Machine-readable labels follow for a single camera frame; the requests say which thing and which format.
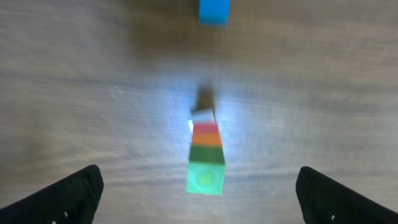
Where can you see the orange cube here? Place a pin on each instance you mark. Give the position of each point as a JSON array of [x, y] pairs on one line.
[[206, 140]]

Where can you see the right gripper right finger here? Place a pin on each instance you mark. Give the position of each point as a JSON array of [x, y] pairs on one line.
[[329, 202]]

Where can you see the pink cube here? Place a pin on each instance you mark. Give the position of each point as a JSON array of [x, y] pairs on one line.
[[206, 128]]

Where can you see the blue cube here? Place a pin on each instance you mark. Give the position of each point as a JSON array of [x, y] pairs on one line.
[[214, 12]]

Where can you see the green cube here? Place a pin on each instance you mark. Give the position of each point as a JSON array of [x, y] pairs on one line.
[[206, 174]]

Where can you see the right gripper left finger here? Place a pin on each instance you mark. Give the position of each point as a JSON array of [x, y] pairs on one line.
[[65, 199]]

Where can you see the white cube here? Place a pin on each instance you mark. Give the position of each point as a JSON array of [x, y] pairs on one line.
[[203, 115]]

